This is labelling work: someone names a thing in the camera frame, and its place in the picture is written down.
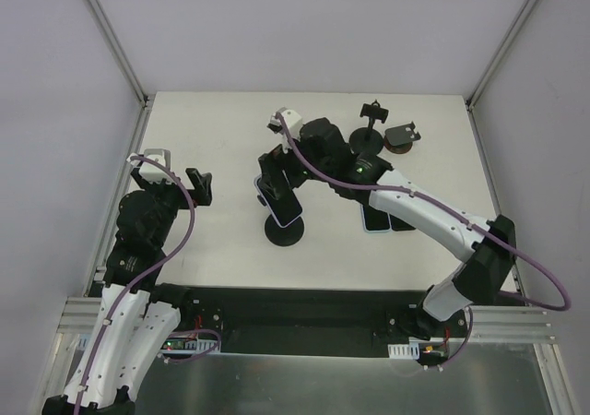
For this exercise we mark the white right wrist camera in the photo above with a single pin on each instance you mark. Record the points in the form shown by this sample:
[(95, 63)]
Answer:
[(285, 120)]

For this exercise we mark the brown base phone stand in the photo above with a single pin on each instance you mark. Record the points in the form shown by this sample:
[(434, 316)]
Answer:
[(400, 139)]

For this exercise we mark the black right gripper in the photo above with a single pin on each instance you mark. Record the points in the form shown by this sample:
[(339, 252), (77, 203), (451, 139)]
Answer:
[(280, 162)]

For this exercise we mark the aluminium frame post right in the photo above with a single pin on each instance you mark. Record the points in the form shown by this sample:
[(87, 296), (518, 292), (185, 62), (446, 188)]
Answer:
[(524, 13)]

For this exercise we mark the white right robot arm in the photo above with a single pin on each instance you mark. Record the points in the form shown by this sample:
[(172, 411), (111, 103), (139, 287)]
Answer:
[(317, 151)]

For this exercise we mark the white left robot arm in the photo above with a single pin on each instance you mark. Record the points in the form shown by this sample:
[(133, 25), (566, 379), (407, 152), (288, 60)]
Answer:
[(136, 314)]

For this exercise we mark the black clamp phone stand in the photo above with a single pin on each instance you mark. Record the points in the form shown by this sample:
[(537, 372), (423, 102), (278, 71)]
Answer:
[(367, 139)]

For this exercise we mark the lavender smartphone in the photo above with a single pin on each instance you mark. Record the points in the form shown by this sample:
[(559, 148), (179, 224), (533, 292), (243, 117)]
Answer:
[(285, 210)]

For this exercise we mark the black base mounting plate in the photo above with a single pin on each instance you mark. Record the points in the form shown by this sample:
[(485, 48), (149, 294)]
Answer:
[(313, 323)]

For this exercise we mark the black cased smartphone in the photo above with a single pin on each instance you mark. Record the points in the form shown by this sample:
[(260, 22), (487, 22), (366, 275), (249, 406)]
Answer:
[(398, 224)]

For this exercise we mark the aluminium frame post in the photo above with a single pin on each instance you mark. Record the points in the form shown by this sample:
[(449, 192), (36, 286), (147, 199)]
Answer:
[(117, 51), (524, 13)]

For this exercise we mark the aluminium frame post left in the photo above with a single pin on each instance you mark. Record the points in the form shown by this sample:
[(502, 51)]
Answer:
[(117, 51)]

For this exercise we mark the light blue smartphone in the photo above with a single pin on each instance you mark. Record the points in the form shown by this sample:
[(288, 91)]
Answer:
[(375, 220)]

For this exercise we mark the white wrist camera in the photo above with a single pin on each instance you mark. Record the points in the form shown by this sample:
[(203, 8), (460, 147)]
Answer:
[(154, 164), (285, 120)]

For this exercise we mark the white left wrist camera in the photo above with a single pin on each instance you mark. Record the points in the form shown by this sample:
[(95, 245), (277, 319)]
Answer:
[(154, 164)]

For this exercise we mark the black round base phone stand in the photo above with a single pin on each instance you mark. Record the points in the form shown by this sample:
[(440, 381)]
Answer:
[(284, 237)]

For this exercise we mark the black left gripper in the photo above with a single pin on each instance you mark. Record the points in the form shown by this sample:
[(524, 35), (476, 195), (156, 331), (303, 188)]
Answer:
[(169, 189)]

